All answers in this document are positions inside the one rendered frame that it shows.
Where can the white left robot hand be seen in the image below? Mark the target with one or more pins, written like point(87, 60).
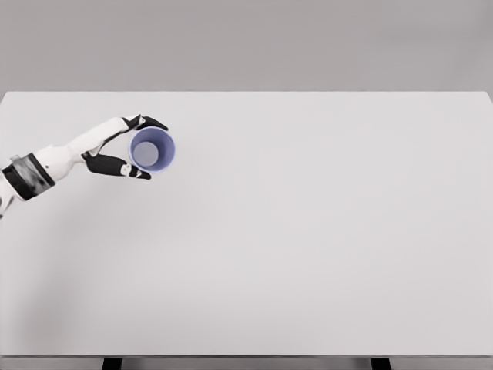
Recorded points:
point(96, 139)

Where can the lavender blue cup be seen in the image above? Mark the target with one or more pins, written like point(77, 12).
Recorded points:
point(152, 149)

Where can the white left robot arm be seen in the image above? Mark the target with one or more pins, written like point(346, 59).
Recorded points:
point(36, 171)

